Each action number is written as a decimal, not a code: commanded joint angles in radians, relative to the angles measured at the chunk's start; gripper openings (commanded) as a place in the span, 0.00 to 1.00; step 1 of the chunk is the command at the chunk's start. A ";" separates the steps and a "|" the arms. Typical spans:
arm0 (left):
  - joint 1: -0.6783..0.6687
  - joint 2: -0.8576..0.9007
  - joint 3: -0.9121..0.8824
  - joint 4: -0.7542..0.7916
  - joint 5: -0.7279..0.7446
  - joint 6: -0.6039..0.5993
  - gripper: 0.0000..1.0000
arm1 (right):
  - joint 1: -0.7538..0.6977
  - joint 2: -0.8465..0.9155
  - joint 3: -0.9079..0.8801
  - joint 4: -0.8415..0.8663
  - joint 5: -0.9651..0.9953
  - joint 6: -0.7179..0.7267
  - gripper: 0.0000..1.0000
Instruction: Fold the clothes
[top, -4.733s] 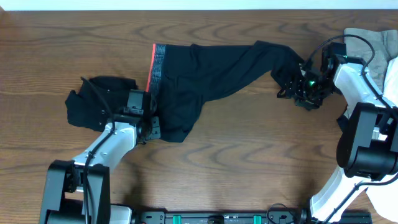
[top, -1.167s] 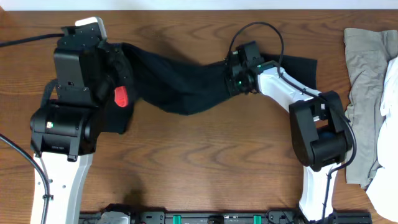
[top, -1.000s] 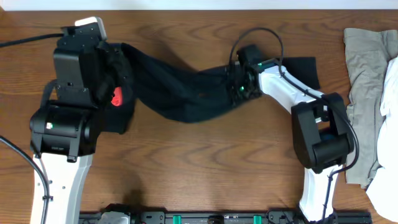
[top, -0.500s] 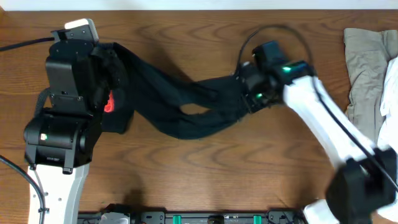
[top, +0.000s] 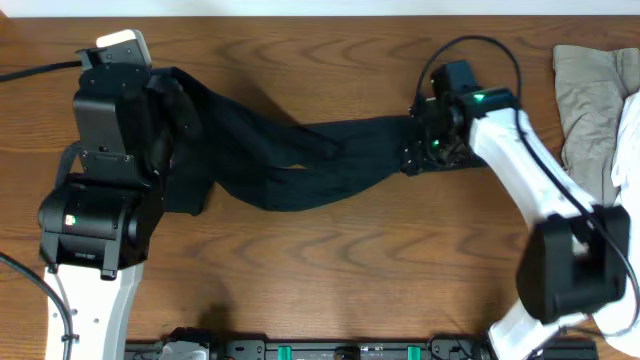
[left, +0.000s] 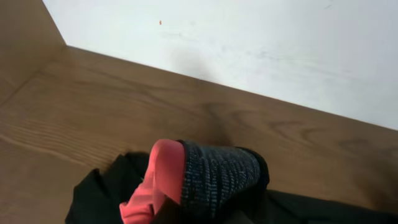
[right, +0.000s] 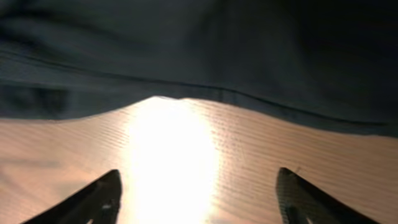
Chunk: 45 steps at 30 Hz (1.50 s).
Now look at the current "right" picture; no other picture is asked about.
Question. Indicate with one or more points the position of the black leggings with grey waistband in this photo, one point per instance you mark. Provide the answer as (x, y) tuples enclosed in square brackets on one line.
[(327, 64)]

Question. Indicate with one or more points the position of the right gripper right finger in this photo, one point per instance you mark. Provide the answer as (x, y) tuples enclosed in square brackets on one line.
[(301, 202)]

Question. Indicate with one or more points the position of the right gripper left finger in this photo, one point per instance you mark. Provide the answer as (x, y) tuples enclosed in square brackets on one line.
[(97, 203)]

